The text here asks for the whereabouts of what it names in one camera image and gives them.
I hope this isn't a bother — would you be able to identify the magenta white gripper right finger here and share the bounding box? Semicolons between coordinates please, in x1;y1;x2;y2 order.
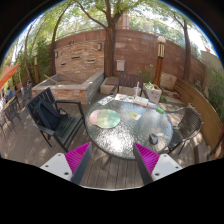
133;143;182;185

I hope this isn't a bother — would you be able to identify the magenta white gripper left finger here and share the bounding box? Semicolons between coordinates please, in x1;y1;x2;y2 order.
41;142;92;185

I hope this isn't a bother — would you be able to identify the black slatted armchair left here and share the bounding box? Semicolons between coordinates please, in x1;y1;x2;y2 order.
26;88;85;152

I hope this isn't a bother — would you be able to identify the round glass patio table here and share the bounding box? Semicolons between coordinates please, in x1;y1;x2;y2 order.
85;96;173;169

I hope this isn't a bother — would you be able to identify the pink round placemat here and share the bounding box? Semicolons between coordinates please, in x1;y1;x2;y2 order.
89;110;100;125

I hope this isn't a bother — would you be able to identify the black backpack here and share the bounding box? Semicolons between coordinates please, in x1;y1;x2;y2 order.
34;99;63;130

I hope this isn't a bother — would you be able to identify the dark wicker chair right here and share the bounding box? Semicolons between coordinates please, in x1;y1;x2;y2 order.
167;107;202;153

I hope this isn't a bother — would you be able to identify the green small object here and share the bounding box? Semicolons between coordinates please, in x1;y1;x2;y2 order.
156;107;165;114

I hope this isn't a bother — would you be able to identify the green round placemat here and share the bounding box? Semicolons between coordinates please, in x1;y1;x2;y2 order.
97;109;120;129

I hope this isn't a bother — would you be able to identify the white book stack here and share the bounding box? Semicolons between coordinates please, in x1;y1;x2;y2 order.
134;96;148;106

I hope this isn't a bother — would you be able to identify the curved wooden bench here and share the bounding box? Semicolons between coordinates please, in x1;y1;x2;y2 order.
174;78;222;149

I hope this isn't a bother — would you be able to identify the square stone planter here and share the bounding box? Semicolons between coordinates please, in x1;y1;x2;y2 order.
143;83;162;104

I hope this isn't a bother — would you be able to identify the open magazine on table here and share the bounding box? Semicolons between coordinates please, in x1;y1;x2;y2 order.
98;96;114;105

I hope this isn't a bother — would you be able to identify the clear plastic drink cup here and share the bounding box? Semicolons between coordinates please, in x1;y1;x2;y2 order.
134;82;141;98

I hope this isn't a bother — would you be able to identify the dark chair far left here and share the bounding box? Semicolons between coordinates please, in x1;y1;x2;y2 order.
4;99;22;128

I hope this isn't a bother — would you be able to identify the dark wooden chair far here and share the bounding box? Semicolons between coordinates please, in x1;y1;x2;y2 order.
110;73;148;98

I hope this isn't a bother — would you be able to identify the large tree trunk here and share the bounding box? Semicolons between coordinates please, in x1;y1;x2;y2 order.
74;0;132;77

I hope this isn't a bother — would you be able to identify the orange patio umbrella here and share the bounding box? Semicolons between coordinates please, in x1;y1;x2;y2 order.
0;64;19;89

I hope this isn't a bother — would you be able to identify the wooden garden lamp post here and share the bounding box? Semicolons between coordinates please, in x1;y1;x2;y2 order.
153;36;166;85

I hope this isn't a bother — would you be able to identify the white box on wall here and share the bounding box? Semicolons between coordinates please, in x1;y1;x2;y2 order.
116;60;125;72

